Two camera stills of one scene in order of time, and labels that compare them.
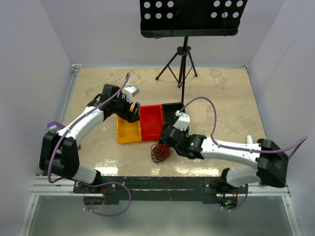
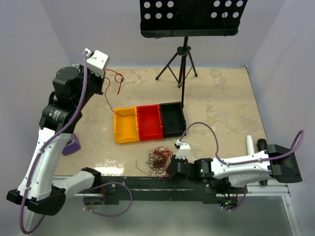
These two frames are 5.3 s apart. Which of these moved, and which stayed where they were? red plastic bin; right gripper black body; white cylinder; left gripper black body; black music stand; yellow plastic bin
Moved: left gripper black body; right gripper black body
Stayed: black music stand; white cylinder; red plastic bin; yellow plastic bin
